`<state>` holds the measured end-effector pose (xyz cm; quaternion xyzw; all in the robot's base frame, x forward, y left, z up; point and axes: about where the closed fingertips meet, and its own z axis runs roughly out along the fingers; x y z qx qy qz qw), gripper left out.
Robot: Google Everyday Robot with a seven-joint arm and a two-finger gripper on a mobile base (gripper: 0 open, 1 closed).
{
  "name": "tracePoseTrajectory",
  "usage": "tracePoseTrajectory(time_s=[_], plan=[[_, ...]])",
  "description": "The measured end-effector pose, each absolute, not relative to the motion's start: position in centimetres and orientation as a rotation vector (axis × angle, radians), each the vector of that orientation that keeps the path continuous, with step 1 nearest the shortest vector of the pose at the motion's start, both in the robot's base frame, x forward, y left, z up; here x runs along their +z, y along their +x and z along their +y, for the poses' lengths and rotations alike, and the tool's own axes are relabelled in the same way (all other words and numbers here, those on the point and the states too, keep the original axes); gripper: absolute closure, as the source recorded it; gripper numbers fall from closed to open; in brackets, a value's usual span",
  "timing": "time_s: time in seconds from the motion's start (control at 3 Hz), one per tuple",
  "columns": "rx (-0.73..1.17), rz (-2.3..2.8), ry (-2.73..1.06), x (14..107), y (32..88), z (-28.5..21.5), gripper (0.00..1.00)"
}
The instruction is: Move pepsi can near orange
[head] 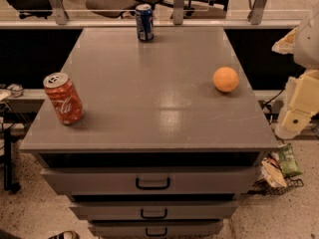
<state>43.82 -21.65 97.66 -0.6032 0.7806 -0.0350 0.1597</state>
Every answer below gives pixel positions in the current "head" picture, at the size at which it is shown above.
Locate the sandal on floor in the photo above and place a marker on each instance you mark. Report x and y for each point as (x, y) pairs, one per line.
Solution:
(66, 235)

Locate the brown office chair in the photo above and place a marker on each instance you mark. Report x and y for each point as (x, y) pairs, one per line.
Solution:
(111, 8)

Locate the green snack bag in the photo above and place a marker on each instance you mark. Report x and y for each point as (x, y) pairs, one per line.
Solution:
(287, 161)

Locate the red coca-cola can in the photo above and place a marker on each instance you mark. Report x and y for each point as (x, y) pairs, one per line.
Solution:
(64, 97)

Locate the top grey drawer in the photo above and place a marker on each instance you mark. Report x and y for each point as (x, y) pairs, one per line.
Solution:
(152, 180)

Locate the blue pepsi can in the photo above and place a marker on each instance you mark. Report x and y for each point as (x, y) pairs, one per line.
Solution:
(144, 19)

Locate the bottom grey drawer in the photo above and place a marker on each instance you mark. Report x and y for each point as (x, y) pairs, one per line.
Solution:
(155, 228)

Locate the middle grey drawer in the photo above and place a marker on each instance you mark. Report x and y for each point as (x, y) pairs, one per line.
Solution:
(154, 210)

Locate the black wire basket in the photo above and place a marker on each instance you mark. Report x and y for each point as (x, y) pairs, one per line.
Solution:
(263, 188)

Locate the orange fruit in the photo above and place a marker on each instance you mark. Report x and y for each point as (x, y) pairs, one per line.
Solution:
(225, 79)

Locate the grey drawer cabinet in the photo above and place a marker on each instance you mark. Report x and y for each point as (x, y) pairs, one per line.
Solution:
(153, 105)

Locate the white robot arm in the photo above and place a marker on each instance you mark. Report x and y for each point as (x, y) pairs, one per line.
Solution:
(306, 46)

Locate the grey drawer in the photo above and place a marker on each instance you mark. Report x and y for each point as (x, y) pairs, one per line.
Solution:
(152, 180)
(154, 210)
(155, 228)

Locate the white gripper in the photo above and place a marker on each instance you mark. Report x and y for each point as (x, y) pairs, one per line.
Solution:
(307, 47)

